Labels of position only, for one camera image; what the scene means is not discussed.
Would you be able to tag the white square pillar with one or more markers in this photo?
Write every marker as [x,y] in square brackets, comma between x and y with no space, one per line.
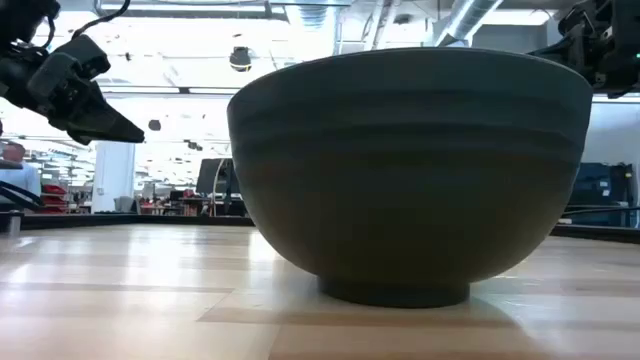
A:
[112,175]

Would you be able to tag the black table edge rail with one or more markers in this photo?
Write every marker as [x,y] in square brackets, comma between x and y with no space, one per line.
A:
[150,220]

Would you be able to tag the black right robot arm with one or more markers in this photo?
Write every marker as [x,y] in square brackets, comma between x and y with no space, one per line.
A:
[627,15]

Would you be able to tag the dark grey plastic bowl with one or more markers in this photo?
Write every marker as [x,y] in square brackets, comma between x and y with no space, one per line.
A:
[410,175]

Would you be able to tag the black equipment cabinet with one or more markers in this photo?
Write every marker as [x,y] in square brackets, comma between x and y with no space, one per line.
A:
[600,195]

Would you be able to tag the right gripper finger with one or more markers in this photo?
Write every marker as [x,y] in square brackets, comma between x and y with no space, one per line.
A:
[575,52]

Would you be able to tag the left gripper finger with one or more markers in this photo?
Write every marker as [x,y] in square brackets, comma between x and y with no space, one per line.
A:
[110,120]
[87,140]

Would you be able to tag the person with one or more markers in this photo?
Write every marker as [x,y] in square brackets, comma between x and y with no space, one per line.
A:
[22,180]

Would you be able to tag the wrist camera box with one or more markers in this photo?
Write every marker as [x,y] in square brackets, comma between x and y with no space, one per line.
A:
[82,52]
[580,20]

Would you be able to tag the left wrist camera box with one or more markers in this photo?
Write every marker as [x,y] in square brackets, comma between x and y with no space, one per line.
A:
[82,52]

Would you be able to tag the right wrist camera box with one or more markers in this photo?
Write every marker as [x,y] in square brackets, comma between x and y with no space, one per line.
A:
[580,20]

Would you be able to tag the smooth silver air duct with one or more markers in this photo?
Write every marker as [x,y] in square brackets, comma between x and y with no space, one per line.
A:
[470,17]

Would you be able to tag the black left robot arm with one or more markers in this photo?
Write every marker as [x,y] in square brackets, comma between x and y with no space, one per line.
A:
[20,25]

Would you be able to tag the black computer monitor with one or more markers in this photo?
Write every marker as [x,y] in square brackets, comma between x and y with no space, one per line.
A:
[210,177]

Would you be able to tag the red stacked bins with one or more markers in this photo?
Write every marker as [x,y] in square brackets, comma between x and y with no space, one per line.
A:
[54,200]

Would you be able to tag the black round ceiling device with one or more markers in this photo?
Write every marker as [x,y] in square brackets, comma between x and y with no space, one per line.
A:
[240,59]

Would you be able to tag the small dark ceiling speaker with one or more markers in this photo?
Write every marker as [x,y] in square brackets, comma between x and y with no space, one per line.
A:
[154,125]

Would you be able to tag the ribbed silver air duct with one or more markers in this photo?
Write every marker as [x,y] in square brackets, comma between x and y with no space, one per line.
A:
[312,16]

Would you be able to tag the grey metal bracket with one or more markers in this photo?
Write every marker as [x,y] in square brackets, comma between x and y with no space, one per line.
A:
[14,224]

